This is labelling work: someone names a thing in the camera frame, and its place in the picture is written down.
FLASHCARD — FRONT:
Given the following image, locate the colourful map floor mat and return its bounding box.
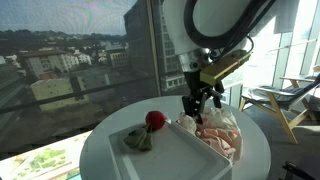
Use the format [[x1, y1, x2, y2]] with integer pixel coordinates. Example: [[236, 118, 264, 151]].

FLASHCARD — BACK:
[[0, 130, 92, 180]]

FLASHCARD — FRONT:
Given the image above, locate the wooden lounge chair grey cushion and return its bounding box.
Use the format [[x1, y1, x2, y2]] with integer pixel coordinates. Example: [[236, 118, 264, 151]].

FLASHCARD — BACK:
[[238, 73, 320, 145]]

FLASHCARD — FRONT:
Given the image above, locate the grey window mullion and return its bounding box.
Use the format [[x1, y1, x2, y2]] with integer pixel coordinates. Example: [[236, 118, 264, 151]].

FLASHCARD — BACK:
[[145, 0, 163, 98]]

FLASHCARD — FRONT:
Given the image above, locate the black chair base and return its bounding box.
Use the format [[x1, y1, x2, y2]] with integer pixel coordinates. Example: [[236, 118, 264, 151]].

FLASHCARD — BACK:
[[281, 161, 320, 180]]

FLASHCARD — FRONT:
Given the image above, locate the pale pink cloth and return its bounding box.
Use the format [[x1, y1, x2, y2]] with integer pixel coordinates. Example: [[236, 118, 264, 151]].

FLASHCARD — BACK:
[[196, 128, 241, 160]]

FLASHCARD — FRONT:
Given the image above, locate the thick black cable metal connector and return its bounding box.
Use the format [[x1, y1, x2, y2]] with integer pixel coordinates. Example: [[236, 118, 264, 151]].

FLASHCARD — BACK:
[[183, 0, 278, 63]]

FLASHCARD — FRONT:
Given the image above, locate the white plastic bag red print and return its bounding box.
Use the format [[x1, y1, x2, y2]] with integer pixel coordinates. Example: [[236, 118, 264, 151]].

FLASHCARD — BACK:
[[176, 105, 244, 163]]

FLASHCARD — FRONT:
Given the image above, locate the yellowish wrist camera box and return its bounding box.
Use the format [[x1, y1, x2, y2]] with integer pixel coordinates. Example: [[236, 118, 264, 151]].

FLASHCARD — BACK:
[[199, 49, 252, 87]]

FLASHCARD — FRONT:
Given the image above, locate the dark window railing bar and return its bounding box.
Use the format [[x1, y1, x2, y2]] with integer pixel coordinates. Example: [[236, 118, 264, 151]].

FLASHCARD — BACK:
[[0, 75, 158, 115]]

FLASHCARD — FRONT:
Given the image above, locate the red plush ball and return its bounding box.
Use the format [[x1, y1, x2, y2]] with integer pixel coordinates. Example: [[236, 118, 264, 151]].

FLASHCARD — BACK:
[[145, 110, 167, 132]]

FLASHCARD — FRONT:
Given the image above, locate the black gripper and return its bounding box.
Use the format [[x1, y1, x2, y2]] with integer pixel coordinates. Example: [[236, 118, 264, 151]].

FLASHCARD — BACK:
[[181, 70, 225, 125]]

